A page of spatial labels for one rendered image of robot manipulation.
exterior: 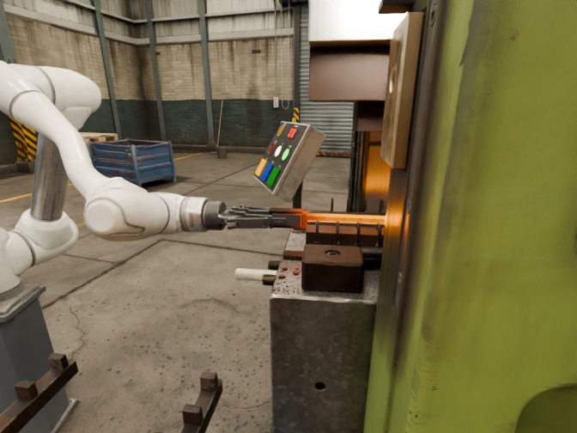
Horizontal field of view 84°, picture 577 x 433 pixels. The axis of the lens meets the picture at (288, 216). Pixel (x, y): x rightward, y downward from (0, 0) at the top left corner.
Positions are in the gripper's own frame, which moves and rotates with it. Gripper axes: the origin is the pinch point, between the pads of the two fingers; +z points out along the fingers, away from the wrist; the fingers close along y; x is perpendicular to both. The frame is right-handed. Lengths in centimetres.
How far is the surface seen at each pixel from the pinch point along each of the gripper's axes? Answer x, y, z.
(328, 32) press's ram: 38.3, 12.6, 8.6
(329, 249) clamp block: -1.6, 13.8, 10.4
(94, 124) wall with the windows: -14, -708, -585
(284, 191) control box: -3.0, -38.6, -5.8
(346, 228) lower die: -0.4, 4.0, 14.3
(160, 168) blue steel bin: -72, -433, -270
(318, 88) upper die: 29.7, 7.6, 7.0
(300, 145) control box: 13.3, -41.1, -0.3
